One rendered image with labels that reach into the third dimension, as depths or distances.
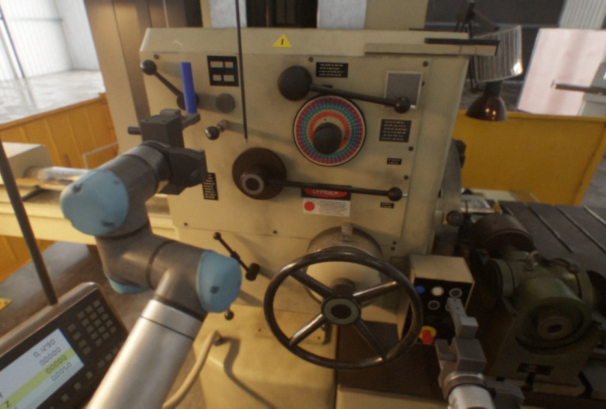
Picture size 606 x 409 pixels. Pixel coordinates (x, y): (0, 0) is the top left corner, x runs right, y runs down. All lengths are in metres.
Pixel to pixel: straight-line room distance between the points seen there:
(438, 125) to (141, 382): 0.75
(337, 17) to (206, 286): 1.21
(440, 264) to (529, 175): 2.95
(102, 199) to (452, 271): 0.81
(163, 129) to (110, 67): 1.25
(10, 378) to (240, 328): 1.00
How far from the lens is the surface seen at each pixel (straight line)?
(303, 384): 1.56
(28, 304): 3.36
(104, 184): 0.47
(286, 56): 0.82
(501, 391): 0.77
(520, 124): 3.64
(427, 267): 0.96
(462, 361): 0.74
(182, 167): 0.56
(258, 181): 0.83
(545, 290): 1.10
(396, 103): 0.77
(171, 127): 0.60
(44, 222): 1.87
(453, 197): 1.10
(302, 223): 0.95
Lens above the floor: 1.89
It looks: 28 degrees down
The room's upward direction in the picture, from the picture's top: 1 degrees clockwise
